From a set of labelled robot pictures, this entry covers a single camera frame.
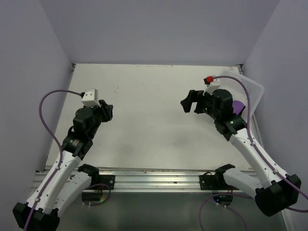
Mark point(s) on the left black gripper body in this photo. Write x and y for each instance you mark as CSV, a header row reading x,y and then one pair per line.
x,y
97,116

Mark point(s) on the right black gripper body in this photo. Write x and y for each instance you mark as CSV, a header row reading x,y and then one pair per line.
x,y
204,105

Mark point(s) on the purple towel black trim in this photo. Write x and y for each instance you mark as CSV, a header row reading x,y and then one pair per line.
x,y
238,107

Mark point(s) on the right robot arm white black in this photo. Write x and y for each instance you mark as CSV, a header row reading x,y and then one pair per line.
x,y
273,189

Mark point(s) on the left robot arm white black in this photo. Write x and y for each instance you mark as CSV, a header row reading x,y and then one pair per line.
x,y
67,177

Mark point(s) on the white plastic basket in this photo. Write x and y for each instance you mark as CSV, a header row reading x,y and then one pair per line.
x,y
255,90

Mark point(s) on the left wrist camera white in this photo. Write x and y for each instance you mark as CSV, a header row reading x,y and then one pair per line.
x,y
89,98

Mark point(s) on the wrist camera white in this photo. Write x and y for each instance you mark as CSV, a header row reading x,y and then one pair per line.
x,y
212,83
89,98

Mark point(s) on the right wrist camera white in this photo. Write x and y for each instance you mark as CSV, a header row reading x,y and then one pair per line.
x,y
212,83

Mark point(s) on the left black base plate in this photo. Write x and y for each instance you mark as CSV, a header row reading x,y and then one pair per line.
x,y
108,180

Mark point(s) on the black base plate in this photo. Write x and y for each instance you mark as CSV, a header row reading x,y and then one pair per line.
x,y
108,180
209,183

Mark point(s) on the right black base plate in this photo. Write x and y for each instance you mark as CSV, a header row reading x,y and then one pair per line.
x,y
209,183

